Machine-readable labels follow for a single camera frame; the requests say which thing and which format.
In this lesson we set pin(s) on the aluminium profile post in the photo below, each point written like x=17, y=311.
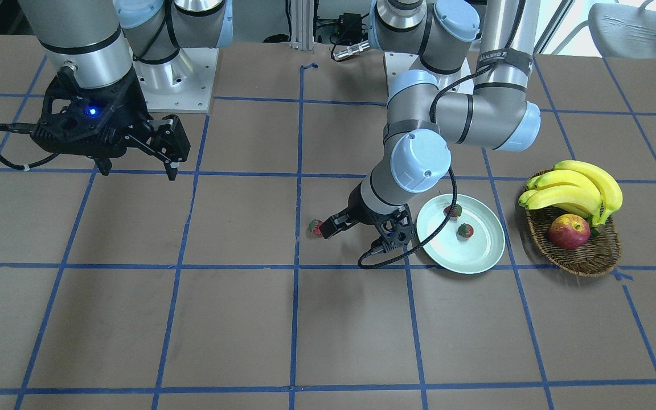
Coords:
x=302, y=25

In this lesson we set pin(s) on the brown wicker basket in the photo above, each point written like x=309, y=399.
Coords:
x=595, y=258

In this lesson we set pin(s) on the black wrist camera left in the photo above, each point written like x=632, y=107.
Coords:
x=396, y=230

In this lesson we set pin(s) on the light green plate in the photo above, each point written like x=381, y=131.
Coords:
x=476, y=254

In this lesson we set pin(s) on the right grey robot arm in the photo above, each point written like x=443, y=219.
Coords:
x=108, y=56

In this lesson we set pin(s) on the grey chair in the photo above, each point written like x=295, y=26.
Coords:
x=623, y=31

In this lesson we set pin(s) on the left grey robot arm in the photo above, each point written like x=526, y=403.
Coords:
x=467, y=86

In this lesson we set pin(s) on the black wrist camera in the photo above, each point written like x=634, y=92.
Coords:
x=74, y=121
x=396, y=230

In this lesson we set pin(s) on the red strawberry moved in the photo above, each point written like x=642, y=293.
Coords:
x=465, y=230
x=314, y=227
x=453, y=211

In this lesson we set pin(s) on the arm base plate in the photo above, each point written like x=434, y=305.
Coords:
x=403, y=70
x=182, y=85

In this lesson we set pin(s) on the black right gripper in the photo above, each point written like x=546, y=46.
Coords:
x=132, y=106

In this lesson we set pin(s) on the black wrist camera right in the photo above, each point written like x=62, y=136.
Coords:
x=74, y=121

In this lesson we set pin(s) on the yellow banana bunch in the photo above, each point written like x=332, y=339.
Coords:
x=578, y=187

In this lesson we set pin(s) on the red apple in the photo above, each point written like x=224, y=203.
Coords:
x=569, y=231

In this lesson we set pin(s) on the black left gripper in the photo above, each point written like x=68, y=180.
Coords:
x=358, y=206

